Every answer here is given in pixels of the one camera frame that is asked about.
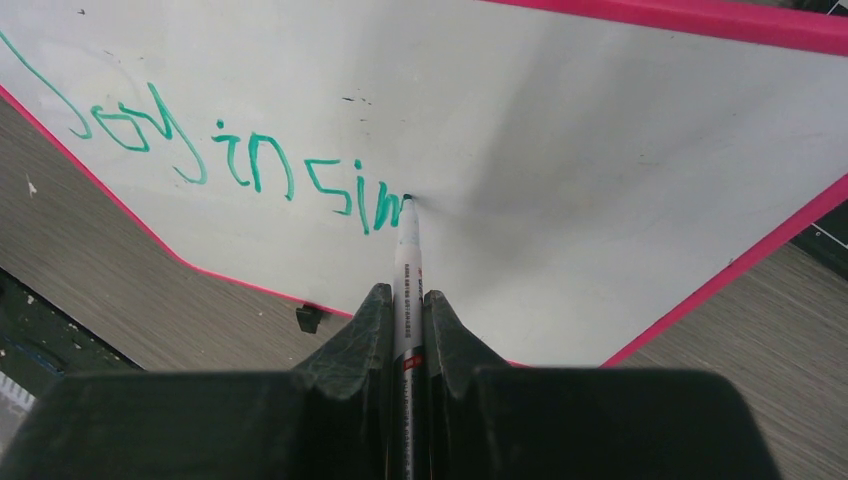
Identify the green whiteboard marker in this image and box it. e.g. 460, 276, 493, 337
389, 194, 431, 479

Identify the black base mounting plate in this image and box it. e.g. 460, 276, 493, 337
1, 270, 140, 397

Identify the black whiteboard clip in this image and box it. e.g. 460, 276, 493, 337
295, 304, 325, 334

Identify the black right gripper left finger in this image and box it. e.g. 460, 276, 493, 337
1, 283, 392, 479

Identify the pink framed whiteboard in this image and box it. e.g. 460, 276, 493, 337
1, 1, 847, 365

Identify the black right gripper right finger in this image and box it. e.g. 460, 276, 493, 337
423, 290, 780, 479

